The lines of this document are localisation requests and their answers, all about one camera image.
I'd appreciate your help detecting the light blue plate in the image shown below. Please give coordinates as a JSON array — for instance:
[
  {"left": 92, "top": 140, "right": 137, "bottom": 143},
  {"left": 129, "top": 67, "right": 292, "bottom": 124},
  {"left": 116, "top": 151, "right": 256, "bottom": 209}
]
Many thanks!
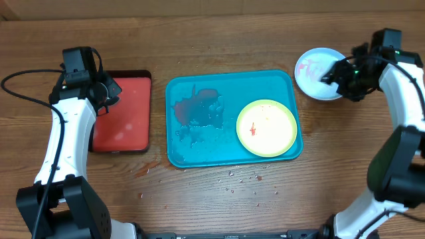
[{"left": 294, "top": 48, "right": 345, "bottom": 101}]

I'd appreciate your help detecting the yellow-green plate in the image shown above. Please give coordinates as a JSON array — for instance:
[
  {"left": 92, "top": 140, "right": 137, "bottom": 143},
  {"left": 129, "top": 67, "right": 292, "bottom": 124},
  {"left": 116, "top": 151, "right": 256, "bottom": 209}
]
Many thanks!
[{"left": 236, "top": 100, "right": 298, "bottom": 157}]

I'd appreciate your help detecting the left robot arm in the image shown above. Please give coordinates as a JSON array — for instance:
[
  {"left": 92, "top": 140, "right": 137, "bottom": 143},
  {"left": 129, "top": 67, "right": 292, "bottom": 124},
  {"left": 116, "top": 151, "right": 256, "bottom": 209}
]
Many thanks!
[{"left": 16, "top": 72, "right": 144, "bottom": 238}]

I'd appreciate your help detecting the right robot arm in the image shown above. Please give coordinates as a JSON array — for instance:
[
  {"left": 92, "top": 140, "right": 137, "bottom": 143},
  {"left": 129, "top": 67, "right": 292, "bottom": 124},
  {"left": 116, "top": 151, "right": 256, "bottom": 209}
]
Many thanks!
[{"left": 317, "top": 48, "right": 424, "bottom": 238}]

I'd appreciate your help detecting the dark red tray with water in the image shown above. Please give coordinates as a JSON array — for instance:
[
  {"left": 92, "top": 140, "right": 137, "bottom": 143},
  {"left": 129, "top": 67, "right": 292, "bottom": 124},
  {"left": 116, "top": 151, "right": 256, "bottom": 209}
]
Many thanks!
[{"left": 88, "top": 70, "right": 151, "bottom": 153}]

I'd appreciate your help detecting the teal plastic serving tray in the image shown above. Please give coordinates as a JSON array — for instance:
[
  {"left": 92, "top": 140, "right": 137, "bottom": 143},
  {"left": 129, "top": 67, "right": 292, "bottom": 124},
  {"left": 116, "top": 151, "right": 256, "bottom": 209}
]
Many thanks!
[{"left": 165, "top": 70, "right": 303, "bottom": 168}]

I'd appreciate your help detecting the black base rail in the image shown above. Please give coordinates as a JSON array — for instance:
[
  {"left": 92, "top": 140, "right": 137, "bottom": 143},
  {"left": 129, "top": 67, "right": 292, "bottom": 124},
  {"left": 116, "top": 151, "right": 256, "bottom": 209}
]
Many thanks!
[{"left": 109, "top": 228, "right": 381, "bottom": 239}]

